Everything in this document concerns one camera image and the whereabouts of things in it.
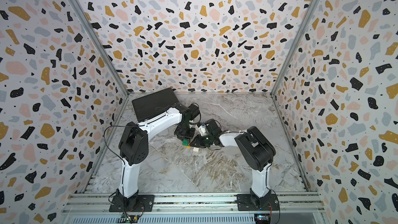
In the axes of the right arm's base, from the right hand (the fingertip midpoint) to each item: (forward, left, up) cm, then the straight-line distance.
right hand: (191, 145), depth 90 cm
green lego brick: (0, +3, +4) cm, 5 cm away
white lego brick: (-2, -3, -2) cm, 4 cm away
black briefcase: (+33, +34, -2) cm, 48 cm away
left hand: (+1, 0, +4) cm, 4 cm away
